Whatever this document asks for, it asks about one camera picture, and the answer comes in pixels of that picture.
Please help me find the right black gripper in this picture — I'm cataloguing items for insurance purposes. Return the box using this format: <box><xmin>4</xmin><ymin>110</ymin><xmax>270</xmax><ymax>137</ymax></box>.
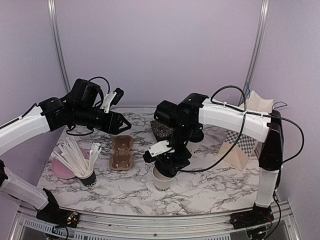
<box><xmin>162</xmin><ymin>122</ymin><xmax>196</xmax><ymax>175</ymax></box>

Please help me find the white paper cup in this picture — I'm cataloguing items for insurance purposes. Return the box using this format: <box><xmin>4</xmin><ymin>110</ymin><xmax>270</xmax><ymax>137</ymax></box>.
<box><xmin>188</xmin><ymin>125</ymin><xmax>205</xmax><ymax>143</ymax></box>
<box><xmin>152</xmin><ymin>166</ymin><xmax>175</xmax><ymax>192</ymax></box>

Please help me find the brown cardboard cup carrier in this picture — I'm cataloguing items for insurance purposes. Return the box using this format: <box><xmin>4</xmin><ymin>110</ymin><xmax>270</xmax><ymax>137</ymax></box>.
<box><xmin>109</xmin><ymin>135</ymin><xmax>134</xmax><ymax>171</ymax></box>

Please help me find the blue checkered paper bag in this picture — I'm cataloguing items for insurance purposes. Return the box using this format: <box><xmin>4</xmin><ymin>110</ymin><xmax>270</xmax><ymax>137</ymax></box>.
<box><xmin>217</xmin><ymin>90</ymin><xmax>277</xmax><ymax>171</ymax></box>

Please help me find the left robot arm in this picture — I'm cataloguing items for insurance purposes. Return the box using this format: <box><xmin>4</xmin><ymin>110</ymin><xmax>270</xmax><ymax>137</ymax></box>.
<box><xmin>0</xmin><ymin>78</ymin><xmax>132</xmax><ymax>223</ymax></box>

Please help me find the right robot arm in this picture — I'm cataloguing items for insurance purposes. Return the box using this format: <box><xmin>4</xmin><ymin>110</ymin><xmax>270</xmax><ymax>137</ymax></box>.
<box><xmin>143</xmin><ymin>93</ymin><xmax>298</xmax><ymax>224</ymax></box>

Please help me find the black floral square plate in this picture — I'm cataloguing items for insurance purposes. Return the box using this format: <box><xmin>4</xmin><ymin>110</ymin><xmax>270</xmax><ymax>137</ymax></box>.
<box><xmin>150</xmin><ymin>120</ymin><xmax>174</xmax><ymax>142</ymax></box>

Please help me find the black cup holding straws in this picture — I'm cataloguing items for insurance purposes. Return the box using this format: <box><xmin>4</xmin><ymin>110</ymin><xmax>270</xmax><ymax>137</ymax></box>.
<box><xmin>76</xmin><ymin>169</ymin><xmax>97</xmax><ymax>188</ymax></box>

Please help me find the pink round plate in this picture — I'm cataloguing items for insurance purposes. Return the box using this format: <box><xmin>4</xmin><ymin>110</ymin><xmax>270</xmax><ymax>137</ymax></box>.
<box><xmin>51</xmin><ymin>149</ymin><xmax>91</xmax><ymax>180</ymax></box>

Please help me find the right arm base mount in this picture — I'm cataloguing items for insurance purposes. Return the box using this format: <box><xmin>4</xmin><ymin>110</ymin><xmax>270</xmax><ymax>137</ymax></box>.
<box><xmin>229</xmin><ymin>204</ymin><xmax>275</xmax><ymax>230</ymax></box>

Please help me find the right aluminium frame post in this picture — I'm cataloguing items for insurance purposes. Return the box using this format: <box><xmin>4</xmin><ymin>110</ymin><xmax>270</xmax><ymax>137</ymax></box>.
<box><xmin>243</xmin><ymin>0</ymin><xmax>270</xmax><ymax>87</ymax></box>

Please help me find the aluminium frame post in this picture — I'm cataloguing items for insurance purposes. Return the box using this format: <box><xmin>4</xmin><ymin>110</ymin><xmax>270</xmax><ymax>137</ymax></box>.
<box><xmin>47</xmin><ymin>0</ymin><xmax>71</xmax><ymax>92</ymax></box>
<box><xmin>243</xmin><ymin>0</ymin><xmax>270</xmax><ymax>87</ymax></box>

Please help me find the left aluminium frame post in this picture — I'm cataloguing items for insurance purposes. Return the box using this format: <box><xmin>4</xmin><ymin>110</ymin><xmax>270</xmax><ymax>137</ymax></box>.
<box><xmin>47</xmin><ymin>0</ymin><xmax>71</xmax><ymax>92</ymax></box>

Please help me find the aluminium front rail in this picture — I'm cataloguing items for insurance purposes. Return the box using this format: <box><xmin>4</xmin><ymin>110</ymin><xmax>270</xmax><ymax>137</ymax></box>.
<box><xmin>7</xmin><ymin>202</ymin><xmax>301</xmax><ymax>240</ymax></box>

